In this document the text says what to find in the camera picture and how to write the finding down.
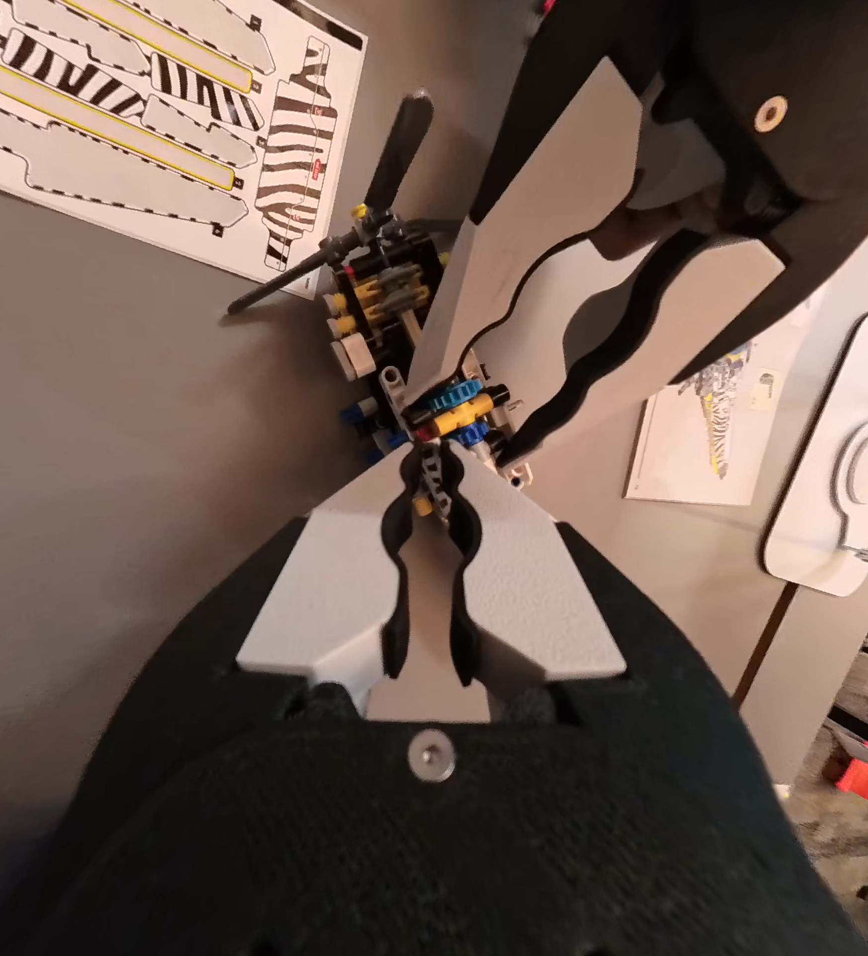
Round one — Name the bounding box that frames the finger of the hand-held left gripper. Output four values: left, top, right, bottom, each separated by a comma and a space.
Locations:
498, 228, 788, 460
406, 58, 645, 408

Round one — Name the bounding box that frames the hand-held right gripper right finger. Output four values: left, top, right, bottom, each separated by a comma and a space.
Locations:
449, 447, 627, 721

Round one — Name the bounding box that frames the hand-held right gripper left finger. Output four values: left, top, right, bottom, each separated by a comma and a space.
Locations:
236, 442, 412, 719

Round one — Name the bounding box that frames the grey holed lego beam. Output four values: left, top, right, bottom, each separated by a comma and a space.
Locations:
413, 441, 459, 524

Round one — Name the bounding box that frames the lego helicopter model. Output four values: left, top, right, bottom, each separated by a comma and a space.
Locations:
226, 93, 535, 490

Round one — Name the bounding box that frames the open instruction booklet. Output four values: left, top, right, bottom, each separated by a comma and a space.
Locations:
624, 340, 801, 509

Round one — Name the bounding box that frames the white rounded plastic panel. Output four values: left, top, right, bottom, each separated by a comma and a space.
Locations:
758, 310, 868, 598

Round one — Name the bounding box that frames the zebra striped sticker sheet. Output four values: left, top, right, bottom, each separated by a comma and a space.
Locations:
0, 0, 369, 301

